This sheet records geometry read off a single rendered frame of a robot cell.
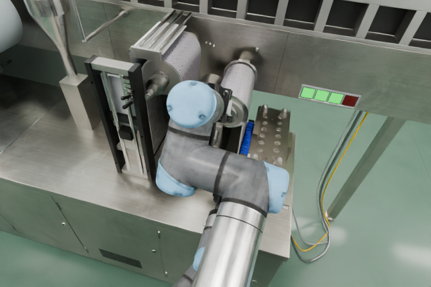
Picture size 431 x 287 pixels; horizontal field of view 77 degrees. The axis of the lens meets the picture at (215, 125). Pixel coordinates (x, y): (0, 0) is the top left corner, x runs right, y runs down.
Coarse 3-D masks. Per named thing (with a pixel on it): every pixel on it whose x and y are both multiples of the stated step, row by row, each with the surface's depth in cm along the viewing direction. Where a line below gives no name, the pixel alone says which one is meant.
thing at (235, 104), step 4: (232, 100) 94; (232, 104) 94; (236, 104) 93; (236, 108) 94; (240, 108) 94; (240, 112) 95; (240, 116) 96; (236, 120) 98; (240, 120) 97; (224, 124) 101; (228, 124) 100; (232, 124) 100; (236, 124) 99
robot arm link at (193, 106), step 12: (180, 84) 42; (192, 84) 42; (204, 84) 44; (168, 96) 42; (180, 96) 42; (192, 96) 41; (204, 96) 41; (216, 96) 47; (168, 108) 43; (180, 108) 42; (192, 108) 42; (204, 108) 41; (216, 108) 46; (180, 120) 42; (192, 120) 42; (204, 120) 42; (192, 132) 44; (204, 132) 45
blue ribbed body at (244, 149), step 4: (248, 124) 125; (252, 124) 126; (248, 128) 122; (252, 128) 123; (248, 132) 121; (252, 132) 123; (244, 136) 120; (248, 136) 119; (244, 140) 117; (248, 140) 118; (244, 144) 116; (248, 144) 116; (244, 148) 113; (248, 148) 115; (240, 152) 113; (244, 152) 112
